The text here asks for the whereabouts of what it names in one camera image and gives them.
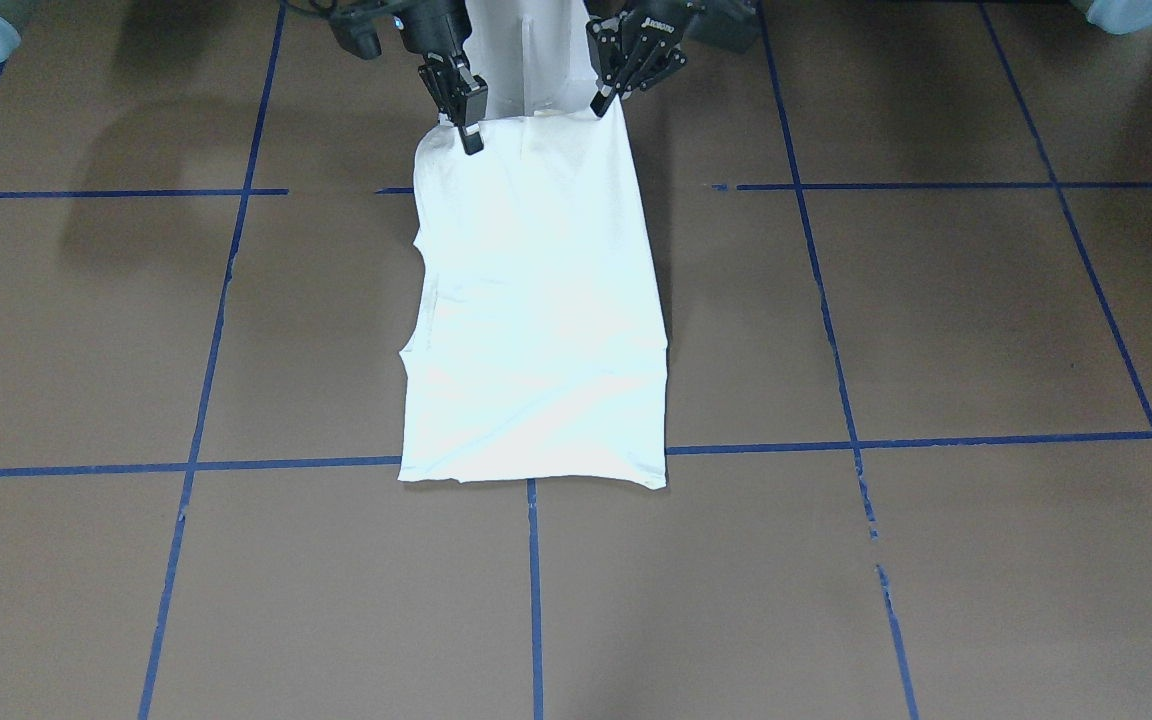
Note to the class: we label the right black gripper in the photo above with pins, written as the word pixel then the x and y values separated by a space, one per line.
pixel 433 30

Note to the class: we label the cream long-sleeve cat shirt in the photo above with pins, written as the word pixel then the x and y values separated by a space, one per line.
pixel 539 349

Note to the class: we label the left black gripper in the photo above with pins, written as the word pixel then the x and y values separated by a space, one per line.
pixel 648 42

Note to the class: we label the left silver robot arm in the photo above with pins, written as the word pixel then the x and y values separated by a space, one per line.
pixel 735 25

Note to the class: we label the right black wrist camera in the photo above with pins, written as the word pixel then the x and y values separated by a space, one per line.
pixel 354 24

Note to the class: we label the white support column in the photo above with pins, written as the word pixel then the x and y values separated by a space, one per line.
pixel 533 56

